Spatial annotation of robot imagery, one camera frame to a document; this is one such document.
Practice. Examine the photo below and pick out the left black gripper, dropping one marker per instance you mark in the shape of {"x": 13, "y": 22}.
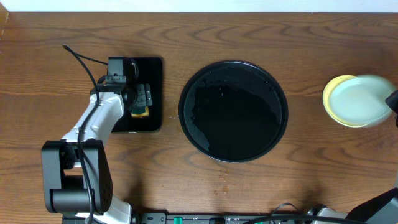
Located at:
{"x": 141, "y": 95}

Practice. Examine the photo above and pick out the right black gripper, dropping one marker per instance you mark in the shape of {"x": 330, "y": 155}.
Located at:
{"x": 392, "y": 100}

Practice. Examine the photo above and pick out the light blue plate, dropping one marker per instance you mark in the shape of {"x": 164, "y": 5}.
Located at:
{"x": 362, "y": 100}

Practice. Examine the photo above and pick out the yellow plate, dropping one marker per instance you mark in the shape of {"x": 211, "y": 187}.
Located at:
{"x": 328, "y": 90}

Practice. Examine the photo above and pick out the green yellow sponge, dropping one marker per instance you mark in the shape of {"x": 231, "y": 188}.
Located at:
{"x": 140, "y": 112}

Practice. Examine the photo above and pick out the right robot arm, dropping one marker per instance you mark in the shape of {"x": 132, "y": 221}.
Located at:
{"x": 379, "y": 210}

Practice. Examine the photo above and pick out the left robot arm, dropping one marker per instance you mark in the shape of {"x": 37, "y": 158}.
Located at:
{"x": 77, "y": 179}

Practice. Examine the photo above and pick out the black rectangular tray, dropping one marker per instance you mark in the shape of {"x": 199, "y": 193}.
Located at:
{"x": 152, "y": 93}

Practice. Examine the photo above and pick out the round black tray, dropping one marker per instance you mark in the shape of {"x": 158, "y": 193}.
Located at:
{"x": 233, "y": 111}

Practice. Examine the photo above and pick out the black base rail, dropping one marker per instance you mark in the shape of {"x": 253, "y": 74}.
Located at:
{"x": 162, "y": 218}

